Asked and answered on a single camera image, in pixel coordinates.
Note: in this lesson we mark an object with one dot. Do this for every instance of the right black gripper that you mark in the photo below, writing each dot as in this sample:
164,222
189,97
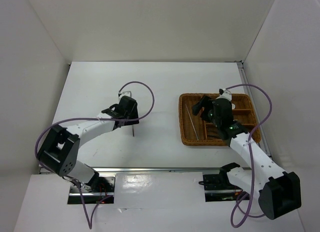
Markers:
204,101

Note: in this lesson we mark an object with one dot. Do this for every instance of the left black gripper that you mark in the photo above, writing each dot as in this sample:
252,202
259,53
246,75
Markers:
134,112

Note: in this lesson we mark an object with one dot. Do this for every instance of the long silver chopstick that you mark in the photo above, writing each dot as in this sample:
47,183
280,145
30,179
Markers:
193,126

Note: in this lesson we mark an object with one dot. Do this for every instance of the black knife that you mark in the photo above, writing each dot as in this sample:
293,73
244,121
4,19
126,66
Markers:
214,136

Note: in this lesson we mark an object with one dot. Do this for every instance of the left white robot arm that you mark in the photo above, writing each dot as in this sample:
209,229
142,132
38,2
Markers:
59,151

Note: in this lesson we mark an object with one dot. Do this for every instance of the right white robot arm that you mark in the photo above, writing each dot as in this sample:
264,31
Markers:
277,191

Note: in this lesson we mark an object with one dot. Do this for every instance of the brown wicker divided tray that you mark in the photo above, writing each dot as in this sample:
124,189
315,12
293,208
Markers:
243,113

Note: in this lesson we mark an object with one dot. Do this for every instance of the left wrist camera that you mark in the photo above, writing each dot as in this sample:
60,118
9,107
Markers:
124,93

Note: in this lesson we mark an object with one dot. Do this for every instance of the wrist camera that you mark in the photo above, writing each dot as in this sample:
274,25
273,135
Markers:
225,94
124,93

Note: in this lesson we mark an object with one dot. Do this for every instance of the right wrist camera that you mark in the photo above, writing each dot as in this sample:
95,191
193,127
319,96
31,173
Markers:
225,94

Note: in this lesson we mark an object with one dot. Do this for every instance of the aluminium rail right side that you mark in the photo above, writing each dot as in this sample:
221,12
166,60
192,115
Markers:
249,91

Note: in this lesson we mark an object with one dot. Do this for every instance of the aluminium rail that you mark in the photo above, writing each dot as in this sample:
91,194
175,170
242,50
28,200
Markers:
155,170
249,91

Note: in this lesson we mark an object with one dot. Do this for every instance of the aluminium rail front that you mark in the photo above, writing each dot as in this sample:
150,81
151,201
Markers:
155,170

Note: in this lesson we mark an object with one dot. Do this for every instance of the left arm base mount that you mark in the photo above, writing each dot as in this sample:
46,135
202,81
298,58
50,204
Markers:
104,188

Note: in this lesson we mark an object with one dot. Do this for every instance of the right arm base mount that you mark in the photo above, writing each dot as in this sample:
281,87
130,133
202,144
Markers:
217,187

